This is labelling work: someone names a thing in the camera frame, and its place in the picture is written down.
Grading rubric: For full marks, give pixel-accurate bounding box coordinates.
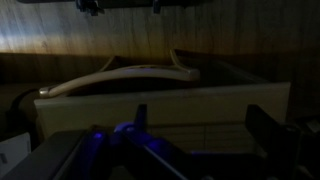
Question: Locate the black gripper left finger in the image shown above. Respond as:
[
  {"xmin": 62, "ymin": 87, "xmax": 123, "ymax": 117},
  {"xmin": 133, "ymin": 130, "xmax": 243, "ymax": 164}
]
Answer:
[{"xmin": 133, "ymin": 103, "xmax": 149, "ymax": 133}]

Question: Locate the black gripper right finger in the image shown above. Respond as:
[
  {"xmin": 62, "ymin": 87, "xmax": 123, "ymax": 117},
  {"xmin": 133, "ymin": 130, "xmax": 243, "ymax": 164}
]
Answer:
[{"xmin": 244, "ymin": 103, "xmax": 295, "ymax": 159}]

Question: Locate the light wooden chair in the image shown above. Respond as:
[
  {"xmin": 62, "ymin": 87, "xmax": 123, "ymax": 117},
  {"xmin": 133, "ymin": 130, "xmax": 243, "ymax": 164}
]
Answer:
[{"xmin": 38, "ymin": 49, "xmax": 201, "ymax": 99}]

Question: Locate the small white box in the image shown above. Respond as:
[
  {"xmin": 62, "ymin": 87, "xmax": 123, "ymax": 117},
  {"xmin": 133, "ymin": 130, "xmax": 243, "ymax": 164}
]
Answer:
[{"xmin": 0, "ymin": 132, "xmax": 32, "ymax": 178}]

